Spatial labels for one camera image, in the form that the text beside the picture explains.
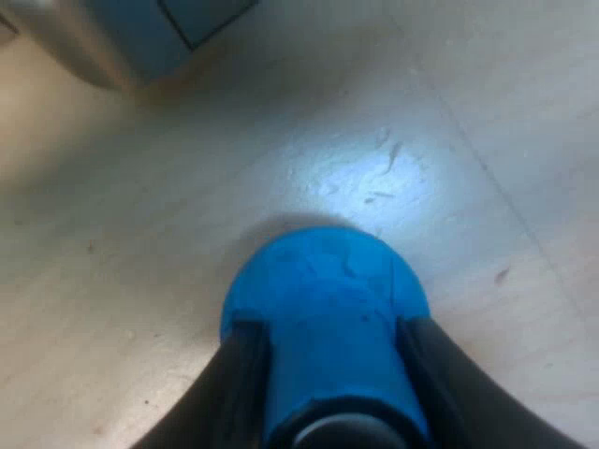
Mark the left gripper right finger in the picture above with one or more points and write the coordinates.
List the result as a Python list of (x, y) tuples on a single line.
[(491, 397)]

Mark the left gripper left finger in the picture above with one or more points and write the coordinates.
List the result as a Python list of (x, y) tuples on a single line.
[(215, 397)]

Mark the blue tamper with steel top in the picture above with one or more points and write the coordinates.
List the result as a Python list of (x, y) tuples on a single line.
[(323, 318)]

